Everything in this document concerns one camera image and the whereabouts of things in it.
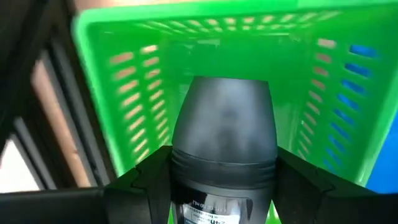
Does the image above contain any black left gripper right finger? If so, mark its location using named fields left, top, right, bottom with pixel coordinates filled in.
left=273, top=146, right=346, bottom=224

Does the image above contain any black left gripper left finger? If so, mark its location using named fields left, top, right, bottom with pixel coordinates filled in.
left=104, top=145, right=174, bottom=224

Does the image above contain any black roll-on deodorant bottle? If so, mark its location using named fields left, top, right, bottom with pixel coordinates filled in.
left=169, top=76, right=279, bottom=224

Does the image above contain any green plastic basket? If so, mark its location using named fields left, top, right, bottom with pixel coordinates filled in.
left=70, top=0, right=398, bottom=224

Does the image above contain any black aluminium table frame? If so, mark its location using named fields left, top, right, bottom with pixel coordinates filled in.
left=0, top=0, right=118, bottom=191

